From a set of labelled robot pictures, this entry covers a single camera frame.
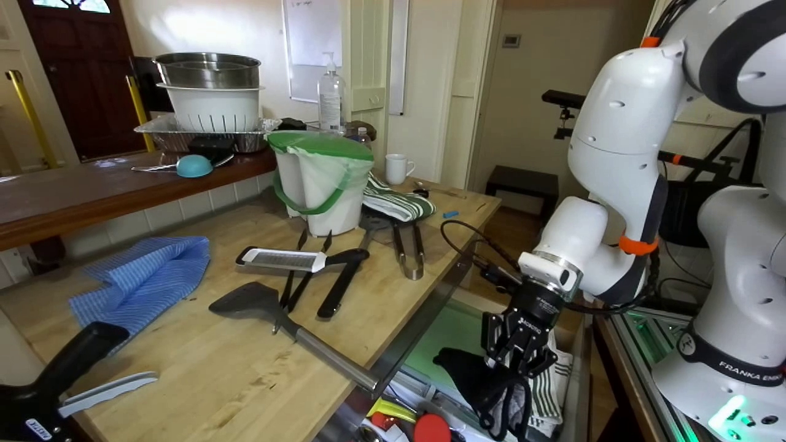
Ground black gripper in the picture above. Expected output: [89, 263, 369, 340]
[482, 282, 565, 379]

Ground black cloth item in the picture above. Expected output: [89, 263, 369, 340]
[434, 350, 531, 442]

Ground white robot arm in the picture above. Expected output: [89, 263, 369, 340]
[485, 0, 786, 442]

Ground green striped towel in drawer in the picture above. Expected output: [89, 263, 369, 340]
[525, 331, 572, 442]

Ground open wooden drawer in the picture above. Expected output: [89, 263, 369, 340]
[315, 290, 590, 442]

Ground green cutting mat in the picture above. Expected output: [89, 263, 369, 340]
[405, 303, 482, 396]

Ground black tongs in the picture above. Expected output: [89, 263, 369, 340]
[393, 223, 425, 280]

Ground red round utensil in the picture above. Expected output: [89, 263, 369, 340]
[413, 412, 452, 442]

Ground black stool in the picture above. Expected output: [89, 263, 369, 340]
[485, 166, 561, 218]

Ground green striped towel on table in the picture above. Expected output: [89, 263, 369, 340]
[362, 174, 434, 223]

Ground white mug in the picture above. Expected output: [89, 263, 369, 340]
[385, 155, 410, 185]

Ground white compost bin green lid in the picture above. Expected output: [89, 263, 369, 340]
[267, 131, 374, 236]

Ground plastic water bottle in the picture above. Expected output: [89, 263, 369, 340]
[318, 51, 341, 133]

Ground teal bowl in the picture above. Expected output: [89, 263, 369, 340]
[178, 155, 213, 179]

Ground white dish rack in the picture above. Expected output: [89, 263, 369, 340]
[137, 87, 262, 136]

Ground blue cloth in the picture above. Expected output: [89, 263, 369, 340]
[70, 236, 211, 338]

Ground steel pot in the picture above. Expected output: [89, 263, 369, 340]
[156, 51, 260, 88]

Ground grater with black handle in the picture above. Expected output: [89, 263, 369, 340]
[237, 245, 369, 272]

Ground black spatula steel handle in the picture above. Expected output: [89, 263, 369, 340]
[210, 282, 382, 390]

